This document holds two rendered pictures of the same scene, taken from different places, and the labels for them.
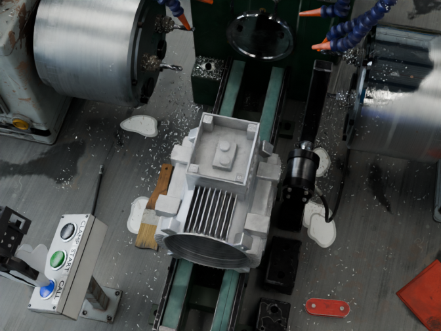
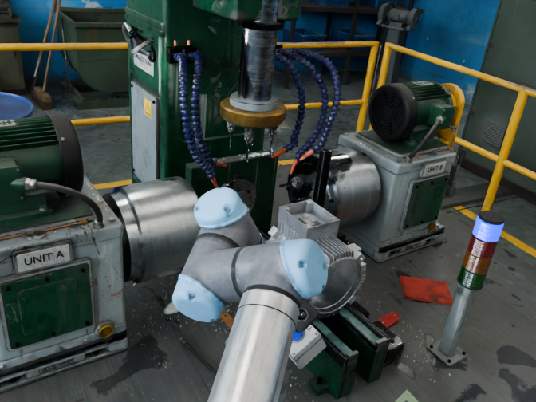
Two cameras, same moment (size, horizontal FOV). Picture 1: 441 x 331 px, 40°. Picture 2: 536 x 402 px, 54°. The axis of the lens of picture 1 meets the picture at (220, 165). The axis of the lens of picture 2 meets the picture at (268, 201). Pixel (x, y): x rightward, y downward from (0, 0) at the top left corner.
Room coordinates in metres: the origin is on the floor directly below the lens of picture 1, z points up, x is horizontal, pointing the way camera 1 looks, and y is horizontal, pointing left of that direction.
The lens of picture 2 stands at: (-0.14, 0.95, 1.75)
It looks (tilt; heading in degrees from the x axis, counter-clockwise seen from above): 27 degrees down; 308
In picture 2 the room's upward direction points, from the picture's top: 6 degrees clockwise
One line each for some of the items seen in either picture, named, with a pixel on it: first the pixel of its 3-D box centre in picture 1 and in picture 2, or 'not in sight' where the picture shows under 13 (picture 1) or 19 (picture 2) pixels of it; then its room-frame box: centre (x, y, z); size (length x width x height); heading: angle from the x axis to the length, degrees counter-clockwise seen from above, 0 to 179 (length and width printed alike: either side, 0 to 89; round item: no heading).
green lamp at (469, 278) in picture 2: not in sight; (472, 274); (0.12, -0.22, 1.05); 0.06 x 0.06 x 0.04
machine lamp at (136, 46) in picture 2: not in sight; (143, 45); (1.01, 0.10, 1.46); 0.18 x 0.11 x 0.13; 165
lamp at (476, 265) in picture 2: not in sight; (477, 259); (0.12, -0.22, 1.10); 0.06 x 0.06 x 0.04
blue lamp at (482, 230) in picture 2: not in sight; (488, 227); (0.12, -0.22, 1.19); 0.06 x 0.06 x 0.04
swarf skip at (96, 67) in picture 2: not in sight; (124, 56); (4.68, -2.39, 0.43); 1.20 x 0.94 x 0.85; 72
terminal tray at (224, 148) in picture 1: (224, 157); (307, 225); (0.48, -0.01, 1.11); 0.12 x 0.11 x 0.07; 165
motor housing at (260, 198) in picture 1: (219, 201); (312, 265); (0.44, 0.00, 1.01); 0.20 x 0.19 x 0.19; 165
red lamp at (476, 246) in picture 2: not in sight; (482, 243); (0.12, -0.22, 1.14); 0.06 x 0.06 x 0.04
